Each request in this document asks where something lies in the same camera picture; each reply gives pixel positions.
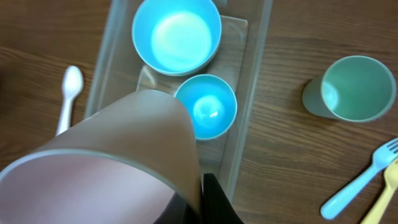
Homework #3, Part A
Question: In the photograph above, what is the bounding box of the light blue bowl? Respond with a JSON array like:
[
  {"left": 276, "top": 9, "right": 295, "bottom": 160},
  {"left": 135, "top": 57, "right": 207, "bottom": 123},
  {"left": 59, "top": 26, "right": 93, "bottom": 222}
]
[{"left": 131, "top": 0, "right": 222, "bottom": 77}]

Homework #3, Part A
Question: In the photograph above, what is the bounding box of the clear plastic container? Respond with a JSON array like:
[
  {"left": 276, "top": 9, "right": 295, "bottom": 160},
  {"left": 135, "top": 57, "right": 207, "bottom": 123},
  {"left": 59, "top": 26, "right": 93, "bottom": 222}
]
[{"left": 85, "top": 0, "right": 273, "bottom": 200}]

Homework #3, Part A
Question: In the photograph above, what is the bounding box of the teal green cup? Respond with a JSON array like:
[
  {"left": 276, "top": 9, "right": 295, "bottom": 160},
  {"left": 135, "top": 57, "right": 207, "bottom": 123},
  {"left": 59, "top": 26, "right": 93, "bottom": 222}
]
[{"left": 302, "top": 55, "right": 397, "bottom": 123}]

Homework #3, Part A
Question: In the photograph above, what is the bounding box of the light blue cup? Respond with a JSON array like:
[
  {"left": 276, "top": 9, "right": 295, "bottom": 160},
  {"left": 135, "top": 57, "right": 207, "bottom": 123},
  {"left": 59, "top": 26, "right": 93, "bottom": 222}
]
[{"left": 174, "top": 74, "right": 238, "bottom": 140}]

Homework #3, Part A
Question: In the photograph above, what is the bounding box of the yellow plastic fork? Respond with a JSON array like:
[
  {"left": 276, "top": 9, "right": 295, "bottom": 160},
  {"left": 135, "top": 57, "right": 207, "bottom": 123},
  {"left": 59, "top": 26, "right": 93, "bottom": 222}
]
[{"left": 361, "top": 159, "right": 397, "bottom": 224}]

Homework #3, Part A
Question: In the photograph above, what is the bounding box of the white plastic spoon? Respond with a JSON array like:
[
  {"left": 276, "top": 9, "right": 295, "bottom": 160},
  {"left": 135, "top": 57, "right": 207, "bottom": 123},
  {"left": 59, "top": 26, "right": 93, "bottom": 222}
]
[{"left": 56, "top": 65, "right": 84, "bottom": 136}]

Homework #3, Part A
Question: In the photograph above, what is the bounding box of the pink cup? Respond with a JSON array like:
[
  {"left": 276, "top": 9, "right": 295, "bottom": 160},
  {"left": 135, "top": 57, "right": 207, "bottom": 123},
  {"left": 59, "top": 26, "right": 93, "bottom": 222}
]
[{"left": 1, "top": 90, "right": 202, "bottom": 223}]

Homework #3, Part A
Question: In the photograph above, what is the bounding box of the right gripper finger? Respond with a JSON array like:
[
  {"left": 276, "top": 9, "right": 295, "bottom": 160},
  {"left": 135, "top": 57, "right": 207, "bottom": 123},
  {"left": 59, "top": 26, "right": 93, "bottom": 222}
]
[{"left": 202, "top": 173, "right": 243, "bottom": 224}]

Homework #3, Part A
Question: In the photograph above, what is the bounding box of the light blue plastic fork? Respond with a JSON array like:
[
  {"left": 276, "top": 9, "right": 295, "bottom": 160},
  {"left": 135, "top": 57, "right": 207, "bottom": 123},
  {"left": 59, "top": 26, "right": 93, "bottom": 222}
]
[{"left": 320, "top": 138, "right": 397, "bottom": 220}]

